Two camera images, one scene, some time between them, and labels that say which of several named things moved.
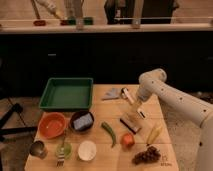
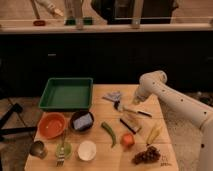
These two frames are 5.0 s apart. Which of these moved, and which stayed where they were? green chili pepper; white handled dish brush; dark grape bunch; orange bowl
Moved: white handled dish brush
Stayed: dark grape bunch; green chili pepper; orange bowl
